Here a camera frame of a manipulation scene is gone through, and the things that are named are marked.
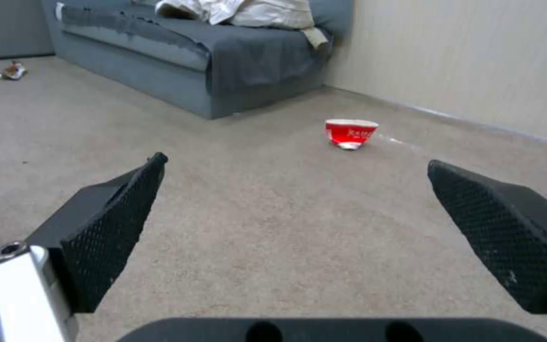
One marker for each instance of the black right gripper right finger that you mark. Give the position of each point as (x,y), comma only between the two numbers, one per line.
(501,231)

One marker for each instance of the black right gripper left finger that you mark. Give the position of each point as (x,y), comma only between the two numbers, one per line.
(98,235)

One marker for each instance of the crushed red paper cup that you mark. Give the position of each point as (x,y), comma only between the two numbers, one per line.
(352,134)

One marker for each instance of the crumpled snack wrapper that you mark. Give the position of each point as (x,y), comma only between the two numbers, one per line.
(13,70)

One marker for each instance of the grey sofa bed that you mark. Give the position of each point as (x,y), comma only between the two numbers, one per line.
(193,57)

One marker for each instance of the dark grey blanket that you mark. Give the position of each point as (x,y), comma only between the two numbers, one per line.
(235,46)

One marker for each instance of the cream crumpled cloth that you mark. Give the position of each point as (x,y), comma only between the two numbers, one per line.
(250,12)

